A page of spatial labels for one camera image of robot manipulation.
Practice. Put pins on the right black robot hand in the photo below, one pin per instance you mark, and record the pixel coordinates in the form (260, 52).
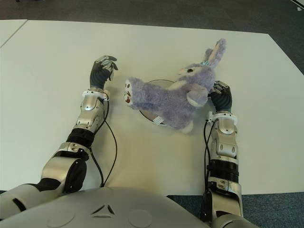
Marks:
(222, 98)

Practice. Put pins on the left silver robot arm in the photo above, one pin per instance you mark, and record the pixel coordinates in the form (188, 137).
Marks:
(78, 133)

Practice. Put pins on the grey robot torso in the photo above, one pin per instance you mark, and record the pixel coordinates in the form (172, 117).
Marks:
(114, 209)

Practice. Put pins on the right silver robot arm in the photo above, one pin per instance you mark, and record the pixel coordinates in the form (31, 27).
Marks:
(223, 152)

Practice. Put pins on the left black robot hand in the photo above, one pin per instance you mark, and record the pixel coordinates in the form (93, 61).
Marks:
(99, 76)

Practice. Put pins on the white plate black rim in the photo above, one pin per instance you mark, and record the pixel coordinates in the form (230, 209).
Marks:
(152, 116)

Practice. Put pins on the purple plush bunny doll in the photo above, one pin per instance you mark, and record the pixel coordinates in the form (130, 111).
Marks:
(173, 97)

